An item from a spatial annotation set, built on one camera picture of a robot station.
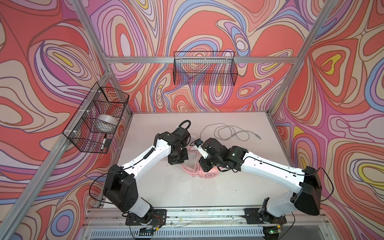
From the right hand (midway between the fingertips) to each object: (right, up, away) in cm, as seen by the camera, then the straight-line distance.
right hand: (202, 164), depth 76 cm
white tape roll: (-47, +21, -5) cm, 52 cm away
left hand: (-8, +1, +5) cm, 10 cm away
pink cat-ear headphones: (-5, -1, 0) cm, 5 cm away
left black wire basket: (-56, +18, -10) cm, 59 cm away
